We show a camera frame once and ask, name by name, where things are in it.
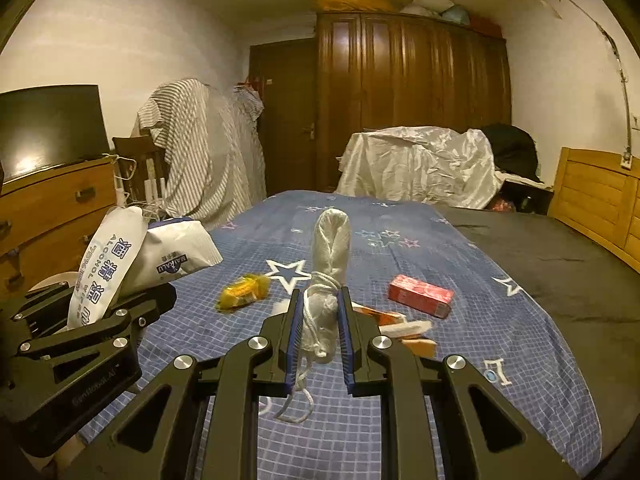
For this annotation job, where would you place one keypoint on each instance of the wooden dresser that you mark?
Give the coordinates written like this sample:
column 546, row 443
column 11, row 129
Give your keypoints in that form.
column 50, row 220

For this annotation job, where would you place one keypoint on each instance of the dark grey mattress cover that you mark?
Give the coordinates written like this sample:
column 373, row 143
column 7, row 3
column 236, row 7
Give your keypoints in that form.
column 550, row 270

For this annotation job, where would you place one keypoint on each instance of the striped cloth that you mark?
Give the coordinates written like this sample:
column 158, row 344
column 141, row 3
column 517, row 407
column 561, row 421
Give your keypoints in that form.
column 200, row 150

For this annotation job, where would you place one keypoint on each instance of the red hanger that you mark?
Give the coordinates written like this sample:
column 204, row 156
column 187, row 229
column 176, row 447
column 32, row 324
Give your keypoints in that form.
column 252, row 82

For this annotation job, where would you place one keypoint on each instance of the curved metal pole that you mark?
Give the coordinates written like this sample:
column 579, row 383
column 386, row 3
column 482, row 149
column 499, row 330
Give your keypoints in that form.
column 625, row 95

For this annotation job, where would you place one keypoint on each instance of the white satin cloth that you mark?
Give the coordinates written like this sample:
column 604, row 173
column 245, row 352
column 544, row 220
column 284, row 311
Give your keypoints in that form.
column 415, row 165

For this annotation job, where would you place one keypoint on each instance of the blue star-print bedsheet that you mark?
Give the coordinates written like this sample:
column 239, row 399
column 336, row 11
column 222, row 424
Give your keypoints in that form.
column 450, row 400

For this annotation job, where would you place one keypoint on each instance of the yellow snack packet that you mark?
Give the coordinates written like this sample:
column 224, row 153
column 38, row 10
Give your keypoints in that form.
column 245, row 290

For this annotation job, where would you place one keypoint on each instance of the orange and white carton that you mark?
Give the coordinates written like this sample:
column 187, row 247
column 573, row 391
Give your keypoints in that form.
column 387, row 317

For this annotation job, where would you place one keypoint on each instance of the dark nightstand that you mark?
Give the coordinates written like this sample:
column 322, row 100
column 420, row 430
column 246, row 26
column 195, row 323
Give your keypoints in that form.
column 525, row 192

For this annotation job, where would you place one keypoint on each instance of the white tissue packet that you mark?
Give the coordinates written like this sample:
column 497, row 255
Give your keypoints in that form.
column 175, row 255

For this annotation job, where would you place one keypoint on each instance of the black monitor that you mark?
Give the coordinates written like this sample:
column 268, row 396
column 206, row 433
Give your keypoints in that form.
column 50, row 130

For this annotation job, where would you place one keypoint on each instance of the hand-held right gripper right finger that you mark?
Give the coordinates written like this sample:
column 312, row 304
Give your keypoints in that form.
column 346, row 350

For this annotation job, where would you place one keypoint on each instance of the white pillow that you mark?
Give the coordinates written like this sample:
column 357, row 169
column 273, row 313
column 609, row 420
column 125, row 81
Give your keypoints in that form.
column 425, row 5

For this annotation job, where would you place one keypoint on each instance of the light blue pillow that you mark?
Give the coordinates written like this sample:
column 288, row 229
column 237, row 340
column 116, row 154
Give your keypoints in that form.
column 457, row 15

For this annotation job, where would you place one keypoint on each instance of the brown wooden wardrobe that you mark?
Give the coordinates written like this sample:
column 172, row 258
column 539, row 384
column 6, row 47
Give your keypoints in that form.
column 410, row 75

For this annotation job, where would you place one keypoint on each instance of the small tan box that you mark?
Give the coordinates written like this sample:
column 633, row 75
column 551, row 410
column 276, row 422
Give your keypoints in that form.
column 420, row 346

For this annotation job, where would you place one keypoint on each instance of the white wipes packet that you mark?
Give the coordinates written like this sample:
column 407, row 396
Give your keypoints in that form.
column 107, row 255

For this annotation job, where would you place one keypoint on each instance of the dark wooden chair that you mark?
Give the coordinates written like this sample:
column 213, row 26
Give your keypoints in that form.
column 132, row 150

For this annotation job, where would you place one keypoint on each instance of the red bag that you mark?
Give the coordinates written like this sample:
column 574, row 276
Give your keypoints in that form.
column 485, row 25

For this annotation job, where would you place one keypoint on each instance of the dark wooden door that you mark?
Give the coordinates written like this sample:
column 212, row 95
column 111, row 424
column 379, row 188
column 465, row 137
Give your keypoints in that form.
column 285, row 110

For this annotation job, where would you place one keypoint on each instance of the pink box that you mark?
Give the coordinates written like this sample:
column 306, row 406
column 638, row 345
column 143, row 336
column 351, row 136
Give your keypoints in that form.
column 420, row 292

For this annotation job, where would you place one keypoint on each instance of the wooden headboard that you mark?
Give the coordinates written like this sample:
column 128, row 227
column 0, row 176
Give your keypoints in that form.
column 590, row 195

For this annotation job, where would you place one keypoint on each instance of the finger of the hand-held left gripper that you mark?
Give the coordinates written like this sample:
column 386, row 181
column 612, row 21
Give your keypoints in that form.
column 125, row 317
column 40, row 310

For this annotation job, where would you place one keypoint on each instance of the black bag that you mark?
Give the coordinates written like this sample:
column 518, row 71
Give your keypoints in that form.
column 512, row 147

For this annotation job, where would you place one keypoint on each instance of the wall socket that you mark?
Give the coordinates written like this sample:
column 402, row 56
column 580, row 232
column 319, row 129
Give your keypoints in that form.
column 635, row 121

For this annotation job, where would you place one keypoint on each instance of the pink patterned bag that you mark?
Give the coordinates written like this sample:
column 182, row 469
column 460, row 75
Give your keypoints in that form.
column 502, row 205

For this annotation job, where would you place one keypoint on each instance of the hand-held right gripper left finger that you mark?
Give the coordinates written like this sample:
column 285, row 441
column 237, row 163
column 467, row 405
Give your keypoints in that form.
column 294, row 350

